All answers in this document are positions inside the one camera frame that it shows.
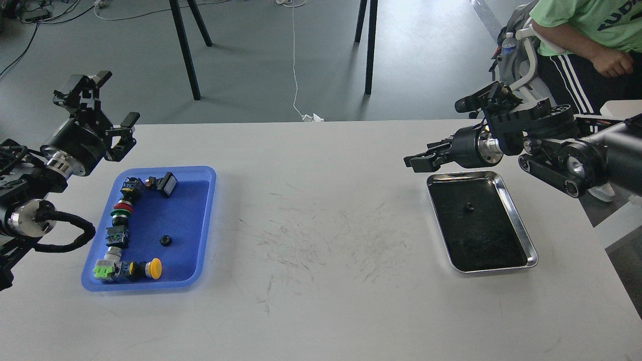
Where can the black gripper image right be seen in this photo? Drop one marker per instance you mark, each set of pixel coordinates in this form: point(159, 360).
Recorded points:
point(469, 147)

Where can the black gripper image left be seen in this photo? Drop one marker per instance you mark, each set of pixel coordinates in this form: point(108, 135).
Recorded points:
point(85, 136)

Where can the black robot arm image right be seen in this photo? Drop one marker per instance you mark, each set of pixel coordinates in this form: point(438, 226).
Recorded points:
point(568, 152)

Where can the silver metal tray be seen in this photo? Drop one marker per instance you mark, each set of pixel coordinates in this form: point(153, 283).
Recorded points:
point(490, 239)

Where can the blue plastic tray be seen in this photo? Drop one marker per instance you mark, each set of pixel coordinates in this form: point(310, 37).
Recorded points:
point(185, 216)

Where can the black square push button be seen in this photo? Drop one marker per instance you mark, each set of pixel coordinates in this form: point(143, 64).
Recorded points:
point(166, 185)

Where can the red green push button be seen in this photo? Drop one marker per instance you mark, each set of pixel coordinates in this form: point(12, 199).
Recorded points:
point(122, 209)

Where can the white office chair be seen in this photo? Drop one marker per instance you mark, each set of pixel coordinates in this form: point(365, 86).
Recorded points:
point(519, 69)

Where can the grey backpack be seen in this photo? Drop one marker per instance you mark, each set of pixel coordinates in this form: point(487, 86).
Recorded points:
point(515, 23)

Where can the black green contact block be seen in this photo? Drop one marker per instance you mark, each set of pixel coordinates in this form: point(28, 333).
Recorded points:
point(117, 236)

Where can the plastic water bottle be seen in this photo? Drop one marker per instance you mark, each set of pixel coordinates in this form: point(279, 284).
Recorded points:
point(509, 44)

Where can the black table legs left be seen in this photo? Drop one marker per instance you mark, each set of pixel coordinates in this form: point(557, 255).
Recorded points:
point(183, 41)

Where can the black table legs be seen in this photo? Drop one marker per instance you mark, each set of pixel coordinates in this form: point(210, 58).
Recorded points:
point(183, 41)
point(371, 38)

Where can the yellow mushroom push button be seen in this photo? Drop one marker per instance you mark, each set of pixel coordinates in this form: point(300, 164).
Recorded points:
point(153, 269)

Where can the black table legs right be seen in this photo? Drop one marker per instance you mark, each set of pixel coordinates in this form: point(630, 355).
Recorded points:
point(371, 38)

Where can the white side table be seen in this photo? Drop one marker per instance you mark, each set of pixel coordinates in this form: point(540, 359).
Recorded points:
point(620, 109)

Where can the person in green shirt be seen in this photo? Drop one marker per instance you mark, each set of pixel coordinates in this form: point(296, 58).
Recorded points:
point(591, 51)

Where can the black blue yellow switch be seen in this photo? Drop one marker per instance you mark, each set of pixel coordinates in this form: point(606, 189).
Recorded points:
point(132, 189)

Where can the green block switch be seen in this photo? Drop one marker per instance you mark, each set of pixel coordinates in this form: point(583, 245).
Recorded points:
point(103, 273)

